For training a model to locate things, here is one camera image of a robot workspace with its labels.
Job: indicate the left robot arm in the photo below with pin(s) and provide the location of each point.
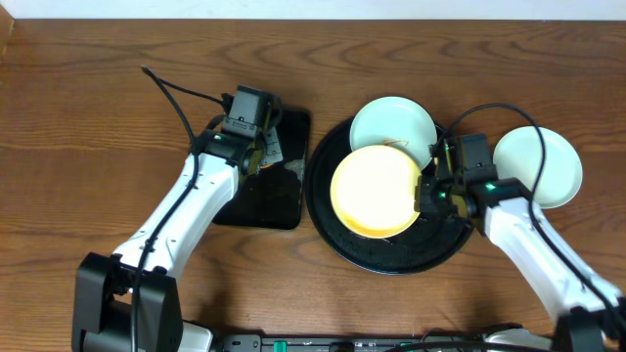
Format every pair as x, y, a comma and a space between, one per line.
129, 301

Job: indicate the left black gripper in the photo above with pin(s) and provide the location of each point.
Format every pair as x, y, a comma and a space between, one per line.
273, 145

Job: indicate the yellow plate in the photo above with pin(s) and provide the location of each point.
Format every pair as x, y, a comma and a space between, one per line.
373, 192

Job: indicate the soap foam patch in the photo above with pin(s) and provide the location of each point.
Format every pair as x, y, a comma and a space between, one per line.
296, 166

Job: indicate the black round tray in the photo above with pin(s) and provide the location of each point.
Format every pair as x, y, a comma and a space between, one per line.
427, 243

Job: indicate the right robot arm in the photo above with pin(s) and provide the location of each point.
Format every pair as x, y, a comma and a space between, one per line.
587, 309

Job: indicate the black rectangular tray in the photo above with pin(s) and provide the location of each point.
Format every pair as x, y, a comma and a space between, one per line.
272, 198

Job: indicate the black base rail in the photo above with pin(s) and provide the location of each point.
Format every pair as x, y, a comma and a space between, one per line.
433, 343

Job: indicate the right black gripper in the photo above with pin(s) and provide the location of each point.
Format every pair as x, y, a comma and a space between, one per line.
425, 186

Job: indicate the light blue plate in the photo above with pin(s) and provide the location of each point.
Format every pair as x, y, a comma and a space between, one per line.
518, 155
395, 122

